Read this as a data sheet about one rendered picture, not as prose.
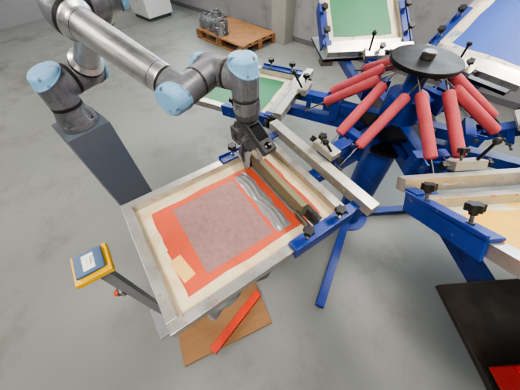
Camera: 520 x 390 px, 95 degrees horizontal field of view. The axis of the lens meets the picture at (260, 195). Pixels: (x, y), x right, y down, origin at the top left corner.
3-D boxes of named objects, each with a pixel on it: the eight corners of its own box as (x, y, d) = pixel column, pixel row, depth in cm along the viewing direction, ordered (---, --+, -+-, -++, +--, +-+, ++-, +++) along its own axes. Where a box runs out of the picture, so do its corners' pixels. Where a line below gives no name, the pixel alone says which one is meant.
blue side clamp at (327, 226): (295, 258, 91) (297, 251, 86) (287, 248, 94) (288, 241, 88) (350, 220, 101) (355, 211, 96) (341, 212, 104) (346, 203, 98)
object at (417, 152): (405, 207, 106) (419, 190, 96) (293, 120, 146) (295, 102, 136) (498, 138, 132) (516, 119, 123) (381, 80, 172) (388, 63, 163)
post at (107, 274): (160, 340, 157) (61, 306, 81) (149, 309, 169) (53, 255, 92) (191, 319, 164) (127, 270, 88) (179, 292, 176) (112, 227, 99)
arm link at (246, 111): (265, 98, 65) (241, 109, 62) (265, 113, 69) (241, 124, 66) (249, 87, 69) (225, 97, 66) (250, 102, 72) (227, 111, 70)
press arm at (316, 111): (211, 94, 177) (210, 87, 172) (215, 90, 180) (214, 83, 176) (385, 140, 142) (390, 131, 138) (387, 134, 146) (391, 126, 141)
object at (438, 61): (348, 243, 196) (448, 83, 89) (315, 210, 217) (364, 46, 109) (381, 219, 209) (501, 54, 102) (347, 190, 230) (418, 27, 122)
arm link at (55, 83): (41, 105, 94) (12, 70, 84) (72, 90, 101) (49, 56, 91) (59, 114, 91) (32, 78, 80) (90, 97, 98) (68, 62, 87)
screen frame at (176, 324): (173, 337, 75) (169, 336, 72) (124, 210, 105) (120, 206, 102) (350, 217, 101) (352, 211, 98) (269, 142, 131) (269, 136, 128)
